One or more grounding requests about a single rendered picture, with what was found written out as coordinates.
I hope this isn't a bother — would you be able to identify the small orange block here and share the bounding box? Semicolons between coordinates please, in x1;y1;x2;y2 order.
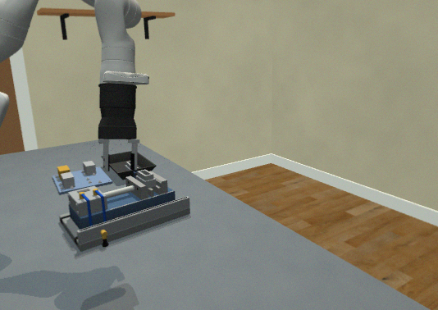
57;165;70;181

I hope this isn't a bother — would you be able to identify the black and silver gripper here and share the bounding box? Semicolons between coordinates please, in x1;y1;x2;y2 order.
98;60;149;171

